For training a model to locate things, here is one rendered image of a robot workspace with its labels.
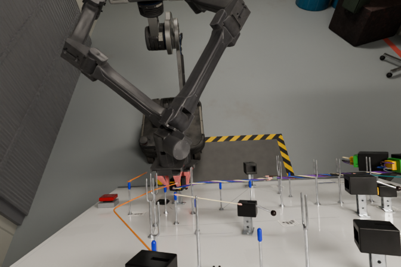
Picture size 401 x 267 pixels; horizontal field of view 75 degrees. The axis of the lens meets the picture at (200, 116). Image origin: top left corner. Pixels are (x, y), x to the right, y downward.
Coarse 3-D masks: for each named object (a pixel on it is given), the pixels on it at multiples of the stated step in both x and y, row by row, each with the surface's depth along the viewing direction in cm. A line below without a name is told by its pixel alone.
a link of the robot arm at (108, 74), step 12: (96, 48) 95; (96, 60) 93; (96, 72) 95; (108, 72) 95; (108, 84) 96; (120, 84) 95; (132, 96) 96; (144, 96) 99; (144, 108) 97; (156, 108) 98; (156, 120) 98
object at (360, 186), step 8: (344, 176) 75; (352, 176) 71; (360, 176) 71; (368, 176) 71; (344, 184) 76; (352, 184) 71; (360, 184) 71; (368, 184) 70; (376, 184) 70; (384, 184) 71; (352, 192) 71; (360, 192) 70; (368, 192) 70; (376, 192) 70; (360, 200) 72; (360, 208) 72; (360, 216) 70; (368, 216) 70
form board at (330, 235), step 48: (144, 192) 109; (240, 192) 103; (288, 192) 100; (336, 192) 97; (48, 240) 64; (96, 240) 63; (144, 240) 62; (192, 240) 60; (240, 240) 59; (288, 240) 58; (336, 240) 57
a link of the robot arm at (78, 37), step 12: (96, 0) 114; (84, 12) 109; (96, 12) 113; (84, 24) 104; (72, 36) 96; (84, 36) 100; (72, 48) 91; (84, 48) 93; (72, 60) 94; (84, 60) 94; (84, 72) 96
